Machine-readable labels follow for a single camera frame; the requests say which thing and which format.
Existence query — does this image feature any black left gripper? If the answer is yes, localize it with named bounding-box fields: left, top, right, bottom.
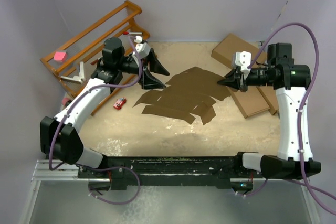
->
left=117, top=48, right=170, bottom=90

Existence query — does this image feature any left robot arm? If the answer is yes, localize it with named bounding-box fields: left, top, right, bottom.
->
left=40, top=36, right=170, bottom=178

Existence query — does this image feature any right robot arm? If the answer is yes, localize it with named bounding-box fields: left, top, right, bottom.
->
left=218, top=43, right=321, bottom=180

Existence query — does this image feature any large folded cardboard box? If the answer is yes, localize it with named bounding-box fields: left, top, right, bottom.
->
left=211, top=34, right=259, bottom=69

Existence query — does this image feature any medium folded cardboard box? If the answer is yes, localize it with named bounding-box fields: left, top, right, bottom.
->
left=228, top=86, right=270, bottom=119

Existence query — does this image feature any red toy car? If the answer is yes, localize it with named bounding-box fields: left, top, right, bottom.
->
left=113, top=98, right=127, bottom=110

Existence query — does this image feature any red capped white marker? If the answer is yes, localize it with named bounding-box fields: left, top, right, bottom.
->
left=122, top=31, right=142, bottom=36

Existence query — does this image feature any orange wooden rack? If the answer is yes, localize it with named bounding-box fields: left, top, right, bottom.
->
left=40, top=0, right=150, bottom=99

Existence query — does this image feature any pink capped green can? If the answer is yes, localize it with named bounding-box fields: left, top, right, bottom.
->
left=61, top=98, right=71, bottom=107

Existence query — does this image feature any pink eraser block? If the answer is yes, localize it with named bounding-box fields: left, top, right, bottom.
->
left=53, top=50, right=68, bottom=63

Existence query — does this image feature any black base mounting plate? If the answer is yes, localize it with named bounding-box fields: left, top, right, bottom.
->
left=78, top=155, right=261, bottom=190

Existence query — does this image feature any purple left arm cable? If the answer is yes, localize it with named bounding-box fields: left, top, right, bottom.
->
left=48, top=36, right=148, bottom=205

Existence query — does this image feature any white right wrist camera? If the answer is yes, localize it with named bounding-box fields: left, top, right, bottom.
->
left=232, top=51, right=251, bottom=74

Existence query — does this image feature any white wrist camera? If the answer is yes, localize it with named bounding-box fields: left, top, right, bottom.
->
left=232, top=51, right=251, bottom=74
left=134, top=35, right=151, bottom=59

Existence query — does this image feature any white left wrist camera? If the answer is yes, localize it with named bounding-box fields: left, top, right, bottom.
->
left=134, top=35, right=151, bottom=59

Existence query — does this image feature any white angled bracket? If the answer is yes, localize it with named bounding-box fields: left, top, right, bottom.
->
left=60, top=61, right=86, bottom=84

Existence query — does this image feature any aluminium frame rail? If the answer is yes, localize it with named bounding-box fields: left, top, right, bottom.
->
left=31, top=158, right=308, bottom=182

